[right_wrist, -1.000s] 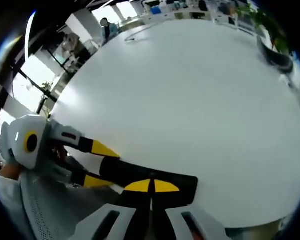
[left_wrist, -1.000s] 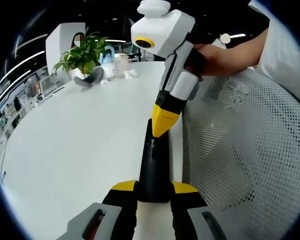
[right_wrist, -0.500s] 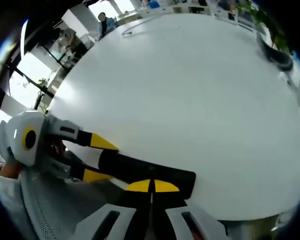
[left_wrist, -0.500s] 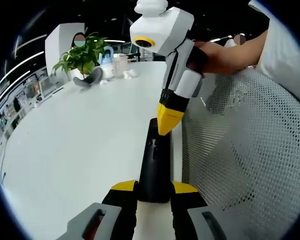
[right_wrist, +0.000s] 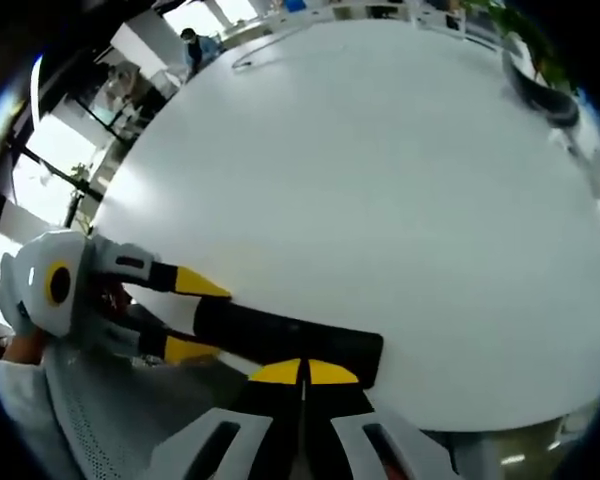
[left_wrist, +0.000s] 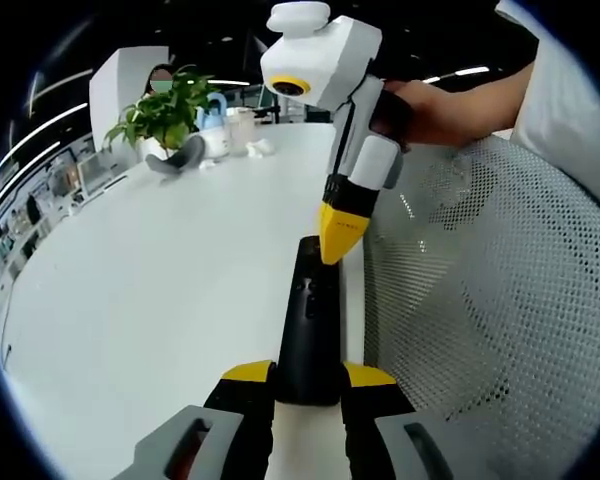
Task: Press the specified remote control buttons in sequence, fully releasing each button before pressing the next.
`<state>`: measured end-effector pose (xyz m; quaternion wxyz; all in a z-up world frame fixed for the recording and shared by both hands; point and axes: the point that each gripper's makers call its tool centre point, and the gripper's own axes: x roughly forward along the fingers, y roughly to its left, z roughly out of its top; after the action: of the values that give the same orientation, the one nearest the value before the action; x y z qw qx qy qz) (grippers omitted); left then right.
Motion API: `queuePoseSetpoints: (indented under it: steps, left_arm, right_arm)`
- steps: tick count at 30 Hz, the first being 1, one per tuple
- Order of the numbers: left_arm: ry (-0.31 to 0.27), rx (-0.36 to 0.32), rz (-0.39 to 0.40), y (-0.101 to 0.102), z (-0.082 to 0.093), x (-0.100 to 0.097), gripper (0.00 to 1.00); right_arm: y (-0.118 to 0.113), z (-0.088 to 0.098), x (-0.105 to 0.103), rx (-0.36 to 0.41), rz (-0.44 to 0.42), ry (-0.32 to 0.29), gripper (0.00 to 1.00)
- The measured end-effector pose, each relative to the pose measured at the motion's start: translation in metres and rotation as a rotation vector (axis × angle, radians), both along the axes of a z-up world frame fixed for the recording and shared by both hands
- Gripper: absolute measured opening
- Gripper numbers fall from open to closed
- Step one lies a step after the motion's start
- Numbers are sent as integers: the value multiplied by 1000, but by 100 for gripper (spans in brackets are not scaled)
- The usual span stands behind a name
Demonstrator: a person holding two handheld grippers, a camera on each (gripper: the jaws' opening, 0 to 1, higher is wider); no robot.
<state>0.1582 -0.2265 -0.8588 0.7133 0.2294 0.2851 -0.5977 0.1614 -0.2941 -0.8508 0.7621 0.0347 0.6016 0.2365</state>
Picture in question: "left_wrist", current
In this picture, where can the clear plastic bottle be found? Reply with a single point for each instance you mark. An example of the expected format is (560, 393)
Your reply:
(241, 132)

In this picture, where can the small white crumpled object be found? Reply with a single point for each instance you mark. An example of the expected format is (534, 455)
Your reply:
(206, 164)
(261, 148)

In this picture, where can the dark grey curved object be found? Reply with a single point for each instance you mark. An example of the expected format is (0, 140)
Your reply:
(180, 160)

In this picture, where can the black remote control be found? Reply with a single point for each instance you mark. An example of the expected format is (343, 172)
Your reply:
(307, 340)

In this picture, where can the person's white sleeve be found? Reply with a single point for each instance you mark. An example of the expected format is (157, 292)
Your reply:
(570, 100)

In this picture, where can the open silver laptop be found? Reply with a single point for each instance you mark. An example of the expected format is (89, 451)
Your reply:
(97, 172)

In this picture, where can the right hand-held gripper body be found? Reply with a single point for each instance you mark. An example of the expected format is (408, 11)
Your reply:
(330, 60)

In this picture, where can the blue and white kettle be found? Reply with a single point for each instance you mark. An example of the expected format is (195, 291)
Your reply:
(214, 135)

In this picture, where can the green potted plant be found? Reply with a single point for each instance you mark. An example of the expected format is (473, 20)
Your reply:
(165, 110)

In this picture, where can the person's right hand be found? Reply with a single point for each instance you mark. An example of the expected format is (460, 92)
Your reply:
(425, 115)

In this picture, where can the white mesh chair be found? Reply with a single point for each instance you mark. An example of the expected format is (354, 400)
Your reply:
(505, 325)

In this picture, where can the white square pillar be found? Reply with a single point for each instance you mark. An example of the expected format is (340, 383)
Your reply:
(115, 95)

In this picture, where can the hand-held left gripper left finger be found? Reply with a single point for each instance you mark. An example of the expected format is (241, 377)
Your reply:
(190, 445)

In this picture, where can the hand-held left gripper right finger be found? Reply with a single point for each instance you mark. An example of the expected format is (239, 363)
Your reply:
(390, 440)

